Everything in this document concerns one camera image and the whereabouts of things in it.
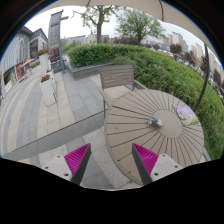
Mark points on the purple green mouse pad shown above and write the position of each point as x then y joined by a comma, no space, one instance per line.
186,115

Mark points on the round wooden slatted table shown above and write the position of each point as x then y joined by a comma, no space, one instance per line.
129,124

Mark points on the grey computer mouse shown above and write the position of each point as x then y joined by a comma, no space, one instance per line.
155,122

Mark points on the grey slatted outdoor chair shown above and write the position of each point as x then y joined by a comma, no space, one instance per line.
115,76

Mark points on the green trimmed hedge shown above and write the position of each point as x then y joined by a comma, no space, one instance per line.
156,71

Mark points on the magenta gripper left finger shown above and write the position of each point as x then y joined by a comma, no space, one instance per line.
72,166

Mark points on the beige patio umbrella canopy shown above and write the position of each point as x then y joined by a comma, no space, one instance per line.
203,18

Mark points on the white planter box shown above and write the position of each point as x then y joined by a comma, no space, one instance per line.
47,89
44,59

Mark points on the white planter box far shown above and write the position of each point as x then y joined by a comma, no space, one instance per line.
44,59

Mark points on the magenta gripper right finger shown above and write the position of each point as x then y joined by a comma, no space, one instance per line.
152,166

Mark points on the tall grey sign pylon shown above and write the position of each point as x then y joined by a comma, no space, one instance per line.
54,42

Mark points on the white planter box near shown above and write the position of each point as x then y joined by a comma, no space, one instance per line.
47,89

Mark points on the grey stone planter wall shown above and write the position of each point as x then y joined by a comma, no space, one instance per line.
86,71

